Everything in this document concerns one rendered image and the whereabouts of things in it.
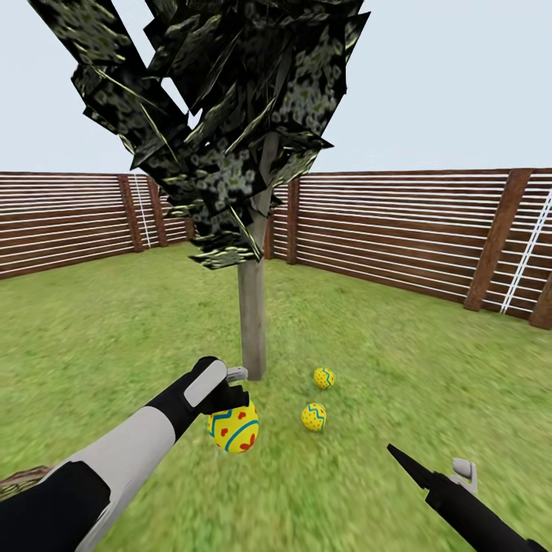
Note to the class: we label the easter egg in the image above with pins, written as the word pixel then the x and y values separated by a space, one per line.
pixel 324 378
pixel 235 430
pixel 314 416

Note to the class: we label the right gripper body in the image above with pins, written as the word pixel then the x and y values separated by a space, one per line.
pixel 473 520

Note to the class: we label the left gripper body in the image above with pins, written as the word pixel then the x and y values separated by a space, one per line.
pixel 233 400

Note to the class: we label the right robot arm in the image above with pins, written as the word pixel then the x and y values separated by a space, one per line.
pixel 453 499

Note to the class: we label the wicker basket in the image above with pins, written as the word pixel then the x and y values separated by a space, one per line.
pixel 21 477

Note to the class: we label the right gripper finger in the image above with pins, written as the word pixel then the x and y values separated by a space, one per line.
pixel 421 475

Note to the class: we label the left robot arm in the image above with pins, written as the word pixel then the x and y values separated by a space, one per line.
pixel 74 505

